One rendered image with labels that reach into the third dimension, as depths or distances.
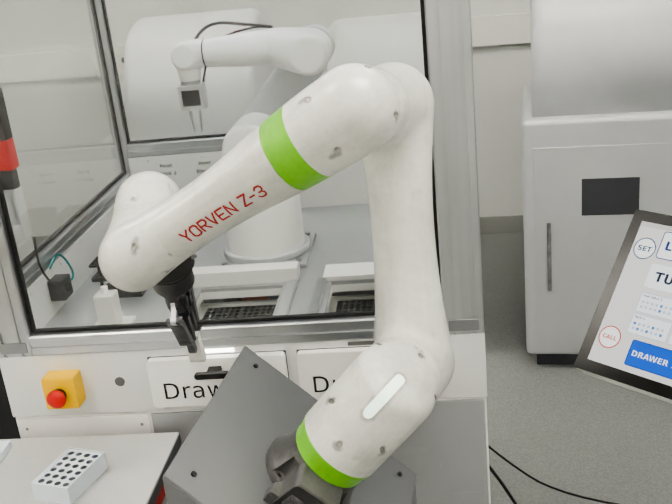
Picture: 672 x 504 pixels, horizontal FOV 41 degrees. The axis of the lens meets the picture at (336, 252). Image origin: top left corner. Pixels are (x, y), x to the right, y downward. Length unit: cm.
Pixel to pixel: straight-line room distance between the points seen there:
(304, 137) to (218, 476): 48
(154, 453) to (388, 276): 75
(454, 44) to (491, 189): 343
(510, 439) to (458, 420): 132
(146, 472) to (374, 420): 72
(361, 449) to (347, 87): 49
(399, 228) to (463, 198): 38
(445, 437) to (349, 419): 69
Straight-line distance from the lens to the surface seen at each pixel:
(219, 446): 132
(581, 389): 351
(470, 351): 182
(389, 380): 122
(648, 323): 161
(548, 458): 312
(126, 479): 184
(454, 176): 168
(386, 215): 133
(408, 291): 135
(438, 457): 194
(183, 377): 189
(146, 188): 145
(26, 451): 203
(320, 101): 116
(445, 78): 164
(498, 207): 506
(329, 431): 126
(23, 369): 201
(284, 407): 147
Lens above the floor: 174
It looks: 20 degrees down
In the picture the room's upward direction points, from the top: 6 degrees counter-clockwise
